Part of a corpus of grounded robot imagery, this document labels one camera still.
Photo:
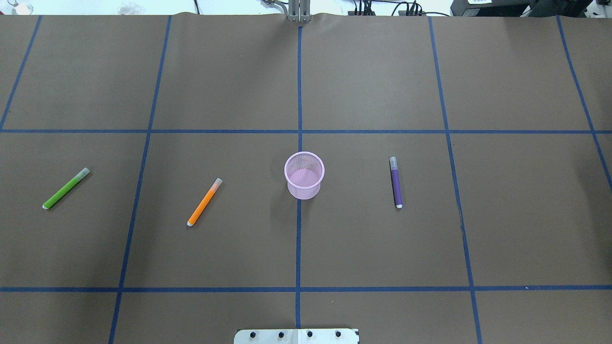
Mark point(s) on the orange marker pen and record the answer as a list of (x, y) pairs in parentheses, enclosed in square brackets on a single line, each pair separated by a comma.
[(204, 202)]

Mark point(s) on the purple marker pen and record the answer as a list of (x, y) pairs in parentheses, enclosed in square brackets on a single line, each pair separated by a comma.
[(396, 186)]

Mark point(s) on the green marker pen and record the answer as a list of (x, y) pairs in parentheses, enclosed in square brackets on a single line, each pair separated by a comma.
[(57, 196)]

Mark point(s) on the pink mesh pen holder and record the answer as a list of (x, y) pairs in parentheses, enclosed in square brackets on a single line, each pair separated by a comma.
[(304, 173)]

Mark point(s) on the aluminium frame post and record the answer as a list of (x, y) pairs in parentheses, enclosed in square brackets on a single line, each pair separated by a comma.
[(299, 11)]

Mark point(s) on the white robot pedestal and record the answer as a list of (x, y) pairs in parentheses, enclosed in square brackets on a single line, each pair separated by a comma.
[(298, 336)]

